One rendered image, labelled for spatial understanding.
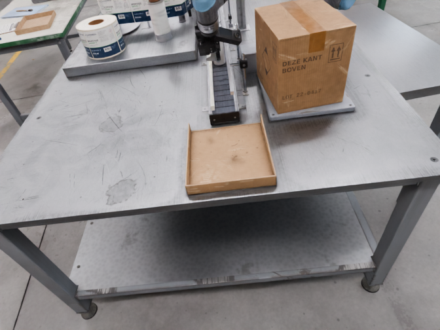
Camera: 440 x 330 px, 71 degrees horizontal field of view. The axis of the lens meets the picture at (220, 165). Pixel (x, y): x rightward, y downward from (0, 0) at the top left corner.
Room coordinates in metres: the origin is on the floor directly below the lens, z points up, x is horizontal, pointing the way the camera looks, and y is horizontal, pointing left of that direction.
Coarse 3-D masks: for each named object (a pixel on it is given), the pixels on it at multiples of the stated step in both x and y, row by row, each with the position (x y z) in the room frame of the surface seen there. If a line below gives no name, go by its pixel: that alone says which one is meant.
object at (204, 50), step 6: (198, 30) 1.10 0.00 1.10; (216, 30) 1.08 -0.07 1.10; (198, 36) 1.13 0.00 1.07; (204, 36) 1.12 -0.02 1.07; (210, 36) 1.08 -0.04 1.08; (198, 42) 1.14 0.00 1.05; (204, 42) 1.12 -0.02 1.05; (210, 42) 1.12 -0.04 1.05; (216, 42) 1.12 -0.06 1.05; (198, 48) 1.11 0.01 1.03; (204, 48) 1.12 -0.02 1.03; (210, 48) 1.12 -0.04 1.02; (216, 48) 1.12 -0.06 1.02; (204, 54) 1.13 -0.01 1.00
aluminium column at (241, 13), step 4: (236, 0) 1.74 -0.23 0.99; (240, 0) 1.75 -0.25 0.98; (244, 0) 1.74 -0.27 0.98; (236, 4) 1.74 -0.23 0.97; (240, 4) 1.75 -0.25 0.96; (244, 4) 1.74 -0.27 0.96; (236, 8) 1.75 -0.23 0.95; (240, 8) 1.75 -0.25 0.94; (244, 8) 1.74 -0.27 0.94; (236, 12) 1.78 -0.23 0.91; (240, 12) 1.75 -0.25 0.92; (244, 12) 1.74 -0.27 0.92; (240, 16) 1.75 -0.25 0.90; (244, 16) 1.74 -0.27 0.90; (240, 20) 1.74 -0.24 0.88; (244, 20) 1.74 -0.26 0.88; (240, 24) 1.74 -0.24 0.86; (244, 24) 1.74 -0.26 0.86; (240, 28) 1.74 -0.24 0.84; (244, 28) 1.74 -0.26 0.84
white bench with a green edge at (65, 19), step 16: (16, 0) 3.45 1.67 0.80; (64, 0) 3.15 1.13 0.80; (80, 0) 3.06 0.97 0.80; (0, 16) 2.97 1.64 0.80; (64, 16) 2.66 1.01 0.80; (32, 32) 2.41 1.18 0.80; (48, 32) 2.35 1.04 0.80; (64, 32) 2.34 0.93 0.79; (0, 48) 2.33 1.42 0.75; (16, 48) 2.34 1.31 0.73; (32, 48) 2.34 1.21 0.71; (64, 48) 2.34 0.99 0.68; (0, 96) 2.32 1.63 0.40; (16, 112) 2.32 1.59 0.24
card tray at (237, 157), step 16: (224, 128) 0.87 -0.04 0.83; (240, 128) 0.86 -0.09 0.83; (256, 128) 0.84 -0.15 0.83; (192, 144) 0.82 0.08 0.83; (208, 144) 0.80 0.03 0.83; (224, 144) 0.79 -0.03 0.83; (240, 144) 0.78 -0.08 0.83; (256, 144) 0.76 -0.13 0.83; (192, 160) 0.74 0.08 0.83; (208, 160) 0.72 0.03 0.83; (224, 160) 0.71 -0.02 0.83; (240, 160) 0.70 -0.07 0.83; (256, 160) 0.69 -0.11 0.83; (272, 160) 0.64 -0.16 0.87; (192, 176) 0.66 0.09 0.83; (208, 176) 0.65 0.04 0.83; (224, 176) 0.64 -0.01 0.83; (240, 176) 0.63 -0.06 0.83; (256, 176) 0.62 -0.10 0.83; (272, 176) 0.58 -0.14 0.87; (192, 192) 0.59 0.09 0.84; (208, 192) 0.59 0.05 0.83
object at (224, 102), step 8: (224, 48) 1.42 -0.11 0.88; (216, 72) 1.21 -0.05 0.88; (224, 72) 1.20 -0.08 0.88; (216, 80) 1.14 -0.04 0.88; (224, 80) 1.13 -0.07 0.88; (216, 88) 1.08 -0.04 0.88; (224, 88) 1.07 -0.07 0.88; (216, 96) 1.02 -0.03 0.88; (224, 96) 1.01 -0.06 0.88; (232, 96) 1.00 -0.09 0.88; (216, 104) 0.97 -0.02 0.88; (224, 104) 0.96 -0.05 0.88; (232, 104) 0.95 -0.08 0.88; (216, 112) 0.92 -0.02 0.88; (224, 112) 0.91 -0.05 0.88; (232, 112) 0.90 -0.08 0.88
